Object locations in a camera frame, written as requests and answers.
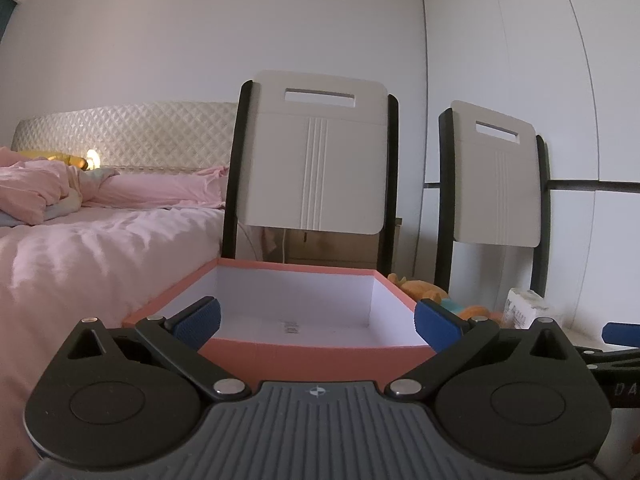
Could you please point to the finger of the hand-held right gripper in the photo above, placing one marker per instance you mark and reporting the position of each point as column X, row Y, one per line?
column 620, row 333

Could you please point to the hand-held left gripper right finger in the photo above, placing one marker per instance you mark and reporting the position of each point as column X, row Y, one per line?
column 437, row 325

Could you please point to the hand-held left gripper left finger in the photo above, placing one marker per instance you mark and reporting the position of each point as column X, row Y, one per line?
column 197, row 322

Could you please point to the pink cardboard box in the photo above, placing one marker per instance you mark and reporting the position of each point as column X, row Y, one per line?
column 300, row 360

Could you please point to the orange plush toy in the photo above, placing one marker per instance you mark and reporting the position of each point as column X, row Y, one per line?
column 425, row 289

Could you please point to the white paper packet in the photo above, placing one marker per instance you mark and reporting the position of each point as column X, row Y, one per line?
column 522, row 307

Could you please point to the bed with pink sheet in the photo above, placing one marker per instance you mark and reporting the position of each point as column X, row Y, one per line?
column 75, row 270

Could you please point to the pink pillow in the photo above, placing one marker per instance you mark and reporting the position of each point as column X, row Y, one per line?
column 160, row 187

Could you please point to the grey-blue cloth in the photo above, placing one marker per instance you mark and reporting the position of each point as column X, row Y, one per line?
column 65, row 206

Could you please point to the small glowing night light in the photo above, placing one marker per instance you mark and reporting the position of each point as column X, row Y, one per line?
column 92, row 159

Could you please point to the white laundry basket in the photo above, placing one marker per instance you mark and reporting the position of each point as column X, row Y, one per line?
column 150, row 130

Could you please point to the yellow cushion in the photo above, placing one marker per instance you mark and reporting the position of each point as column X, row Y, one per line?
column 60, row 157

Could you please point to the rumpled pink duvet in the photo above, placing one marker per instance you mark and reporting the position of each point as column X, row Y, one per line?
column 30, row 185

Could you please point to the white wardrobe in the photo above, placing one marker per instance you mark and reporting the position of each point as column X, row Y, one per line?
column 575, row 110

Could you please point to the teal curtain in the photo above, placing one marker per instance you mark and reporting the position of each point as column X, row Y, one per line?
column 5, row 15

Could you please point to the white chair with black frame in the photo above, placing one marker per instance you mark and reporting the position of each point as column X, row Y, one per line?
column 310, row 160
column 495, row 185

